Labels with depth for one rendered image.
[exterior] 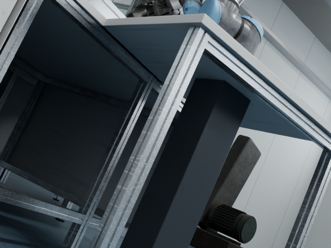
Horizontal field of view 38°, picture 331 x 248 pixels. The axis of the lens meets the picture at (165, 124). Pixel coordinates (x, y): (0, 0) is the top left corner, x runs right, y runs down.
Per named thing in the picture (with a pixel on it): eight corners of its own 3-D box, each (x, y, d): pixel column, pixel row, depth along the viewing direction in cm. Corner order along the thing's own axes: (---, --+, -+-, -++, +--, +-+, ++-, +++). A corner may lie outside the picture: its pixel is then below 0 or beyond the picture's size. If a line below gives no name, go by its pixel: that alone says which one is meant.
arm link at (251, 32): (259, 60, 181) (273, 29, 183) (233, 42, 175) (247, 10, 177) (240, 62, 192) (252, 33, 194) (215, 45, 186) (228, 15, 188)
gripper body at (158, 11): (145, 17, 215) (169, 7, 211) (142, 3, 219) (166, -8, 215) (152, 26, 222) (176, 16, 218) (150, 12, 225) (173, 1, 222)
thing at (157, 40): (348, 148, 185) (351, 141, 186) (201, 22, 130) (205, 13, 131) (220, 123, 240) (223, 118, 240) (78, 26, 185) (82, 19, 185)
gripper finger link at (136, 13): (126, 20, 217) (146, 15, 216) (124, 10, 220) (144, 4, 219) (128, 24, 220) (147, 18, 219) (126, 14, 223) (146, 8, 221)
